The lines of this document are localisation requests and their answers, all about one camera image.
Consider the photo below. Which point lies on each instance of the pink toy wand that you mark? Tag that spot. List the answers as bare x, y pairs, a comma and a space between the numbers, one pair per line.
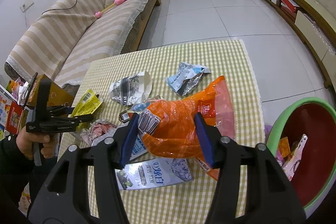
115, 3

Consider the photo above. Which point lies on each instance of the red bin green rim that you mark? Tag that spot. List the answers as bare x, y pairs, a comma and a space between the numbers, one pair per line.
315, 174

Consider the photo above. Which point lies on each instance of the blue silver foil wrapper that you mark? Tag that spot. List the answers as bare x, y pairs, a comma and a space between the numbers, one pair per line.
187, 78

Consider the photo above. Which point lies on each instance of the beige striped sofa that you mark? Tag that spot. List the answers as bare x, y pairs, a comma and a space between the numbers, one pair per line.
62, 43

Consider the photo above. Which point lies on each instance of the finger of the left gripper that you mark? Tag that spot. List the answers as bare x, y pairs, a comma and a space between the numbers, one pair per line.
61, 109

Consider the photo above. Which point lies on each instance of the orange plastic snack bag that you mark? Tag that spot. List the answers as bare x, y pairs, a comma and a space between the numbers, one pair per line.
167, 128

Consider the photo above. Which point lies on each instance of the wooden side table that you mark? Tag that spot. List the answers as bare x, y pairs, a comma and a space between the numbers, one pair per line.
57, 95

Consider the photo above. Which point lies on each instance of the long wooden tv cabinet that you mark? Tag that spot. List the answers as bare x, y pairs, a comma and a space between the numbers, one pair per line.
315, 27

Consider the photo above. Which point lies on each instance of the person left hand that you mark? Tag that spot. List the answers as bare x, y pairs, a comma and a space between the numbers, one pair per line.
25, 141

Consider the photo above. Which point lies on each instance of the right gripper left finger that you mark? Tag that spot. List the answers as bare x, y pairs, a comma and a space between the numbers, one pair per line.
64, 196

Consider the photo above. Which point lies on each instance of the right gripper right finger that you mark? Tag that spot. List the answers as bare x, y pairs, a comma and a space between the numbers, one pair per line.
270, 196

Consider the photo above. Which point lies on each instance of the blue white toothpaste box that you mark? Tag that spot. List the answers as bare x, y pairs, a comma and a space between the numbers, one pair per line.
153, 173

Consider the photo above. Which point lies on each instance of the pale pink wrapper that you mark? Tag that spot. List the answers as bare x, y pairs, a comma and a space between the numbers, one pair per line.
290, 166

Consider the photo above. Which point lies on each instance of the dark brown box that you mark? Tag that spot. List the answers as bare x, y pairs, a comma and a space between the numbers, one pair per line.
125, 116

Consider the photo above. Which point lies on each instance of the pinkish brown wrapper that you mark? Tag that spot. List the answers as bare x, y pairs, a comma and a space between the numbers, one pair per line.
97, 129

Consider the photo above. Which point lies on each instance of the yellow white package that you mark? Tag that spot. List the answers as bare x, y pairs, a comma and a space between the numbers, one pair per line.
88, 104

